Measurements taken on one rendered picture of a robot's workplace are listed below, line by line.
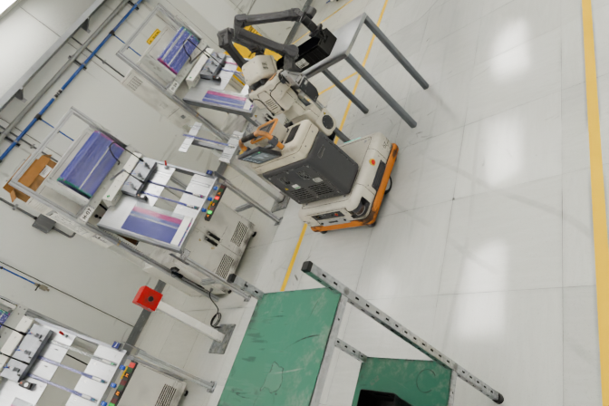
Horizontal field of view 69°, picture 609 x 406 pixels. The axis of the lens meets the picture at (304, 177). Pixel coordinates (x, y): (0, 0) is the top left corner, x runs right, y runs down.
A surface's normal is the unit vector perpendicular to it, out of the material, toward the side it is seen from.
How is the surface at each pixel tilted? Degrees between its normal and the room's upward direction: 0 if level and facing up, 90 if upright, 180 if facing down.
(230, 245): 90
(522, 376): 0
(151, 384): 90
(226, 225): 90
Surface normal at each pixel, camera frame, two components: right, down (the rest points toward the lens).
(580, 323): -0.70, -0.57
